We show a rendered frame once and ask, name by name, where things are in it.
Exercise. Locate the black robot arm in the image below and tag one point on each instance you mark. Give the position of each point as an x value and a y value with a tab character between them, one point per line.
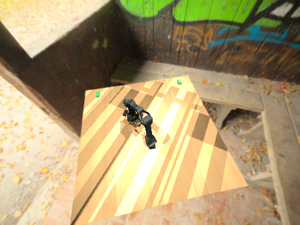
145	121

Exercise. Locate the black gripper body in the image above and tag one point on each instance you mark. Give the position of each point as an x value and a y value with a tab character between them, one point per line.
130	113

